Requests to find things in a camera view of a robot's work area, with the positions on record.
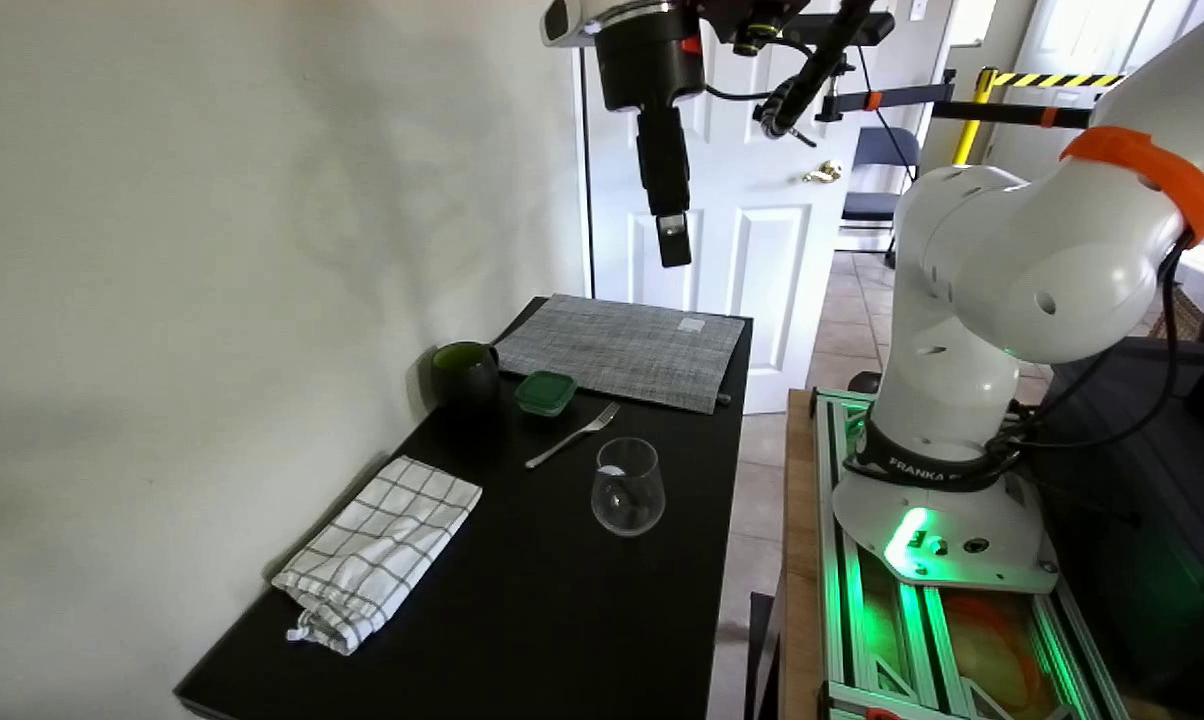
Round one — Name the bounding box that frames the dark green mug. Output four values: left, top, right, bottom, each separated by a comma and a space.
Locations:
418, 341, 505, 423

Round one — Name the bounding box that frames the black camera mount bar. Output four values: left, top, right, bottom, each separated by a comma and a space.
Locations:
817, 78, 1096, 134

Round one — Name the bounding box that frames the yellow black striped barrier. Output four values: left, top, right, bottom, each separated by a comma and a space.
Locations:
951, 63, 1127, 174

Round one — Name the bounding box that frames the black equipment case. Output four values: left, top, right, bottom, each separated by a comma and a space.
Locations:
1024, 333, 1204, 720

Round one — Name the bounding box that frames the grey woven placemat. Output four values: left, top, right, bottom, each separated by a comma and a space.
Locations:
494, 291, 753, 417

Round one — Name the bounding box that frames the thin black cable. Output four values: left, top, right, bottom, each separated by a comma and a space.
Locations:
1024, 226, 1194, 451

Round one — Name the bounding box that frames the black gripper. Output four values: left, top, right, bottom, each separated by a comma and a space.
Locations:
632, 101, 699, 272

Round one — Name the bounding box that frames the white checked dish cloth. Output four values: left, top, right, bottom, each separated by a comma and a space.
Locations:
267, 451, 487, 660

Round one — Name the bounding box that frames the blue chair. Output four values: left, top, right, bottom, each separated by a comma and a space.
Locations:
836, 125, 928, 258

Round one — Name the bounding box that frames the clear stemless glass cup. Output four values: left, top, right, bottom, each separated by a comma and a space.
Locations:
587, 434, 667, 542

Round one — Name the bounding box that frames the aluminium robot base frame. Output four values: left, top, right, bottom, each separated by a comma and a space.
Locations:
811, 384, 1138, 720

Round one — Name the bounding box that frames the small green lidded container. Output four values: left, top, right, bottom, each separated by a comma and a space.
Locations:
512, 370, 581, 422

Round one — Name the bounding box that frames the orange velcro strap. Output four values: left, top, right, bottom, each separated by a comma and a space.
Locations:
1061, 125, 1204, 244

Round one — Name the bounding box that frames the black table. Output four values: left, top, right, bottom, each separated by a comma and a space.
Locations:
171, 291, 756, 720

